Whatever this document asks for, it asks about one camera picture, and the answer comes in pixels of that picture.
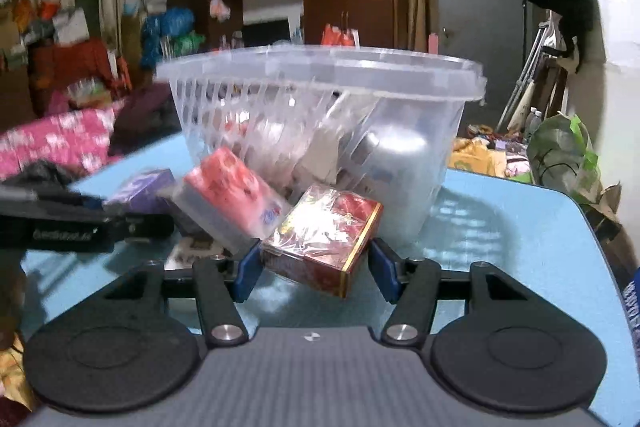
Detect yellow cloth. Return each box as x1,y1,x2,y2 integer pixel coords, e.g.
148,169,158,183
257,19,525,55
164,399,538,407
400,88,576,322
447,139,508,178

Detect red and gold box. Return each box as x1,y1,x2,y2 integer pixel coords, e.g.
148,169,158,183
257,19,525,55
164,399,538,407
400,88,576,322
260,186,384,299

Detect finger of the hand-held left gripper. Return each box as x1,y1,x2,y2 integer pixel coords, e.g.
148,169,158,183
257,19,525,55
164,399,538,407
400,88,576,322
0,184,108,212
102,211,176,244

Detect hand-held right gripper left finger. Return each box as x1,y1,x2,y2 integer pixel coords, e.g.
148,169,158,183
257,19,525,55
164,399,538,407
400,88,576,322
52,243,264,349

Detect clear plastic bottles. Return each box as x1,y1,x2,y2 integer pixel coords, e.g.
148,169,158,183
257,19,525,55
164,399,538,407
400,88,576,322
522,107,546,140

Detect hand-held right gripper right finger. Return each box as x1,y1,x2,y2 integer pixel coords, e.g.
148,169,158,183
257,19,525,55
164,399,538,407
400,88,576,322
369,238,571,349

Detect metal crutches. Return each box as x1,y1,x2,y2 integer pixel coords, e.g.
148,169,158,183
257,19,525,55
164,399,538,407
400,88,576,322
497,14,566,132

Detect pink floral blanket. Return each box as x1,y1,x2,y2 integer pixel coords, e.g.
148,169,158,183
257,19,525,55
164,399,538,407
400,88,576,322
0,109,126,180

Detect red top packet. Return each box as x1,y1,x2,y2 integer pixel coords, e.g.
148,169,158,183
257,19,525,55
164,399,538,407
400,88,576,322
172,147,293,254

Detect green plastic bag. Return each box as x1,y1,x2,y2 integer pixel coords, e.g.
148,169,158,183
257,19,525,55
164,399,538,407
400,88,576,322
525,114,601,202

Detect red cloth pile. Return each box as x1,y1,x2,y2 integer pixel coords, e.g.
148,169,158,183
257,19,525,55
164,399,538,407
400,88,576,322
27,38,133,118

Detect white plastic lattice basket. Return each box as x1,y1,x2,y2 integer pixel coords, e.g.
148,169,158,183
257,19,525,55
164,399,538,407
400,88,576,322
155,46,488,244

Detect purple box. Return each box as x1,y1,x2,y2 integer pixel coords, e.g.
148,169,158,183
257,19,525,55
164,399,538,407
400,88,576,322
102,168,177,215

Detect blue plastic bag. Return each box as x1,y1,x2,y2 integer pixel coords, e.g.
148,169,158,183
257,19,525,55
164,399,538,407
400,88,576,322
141,8,206,68

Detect red and white plastic bag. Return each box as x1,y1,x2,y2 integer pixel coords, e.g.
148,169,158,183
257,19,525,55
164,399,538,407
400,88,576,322
321,23,362,48

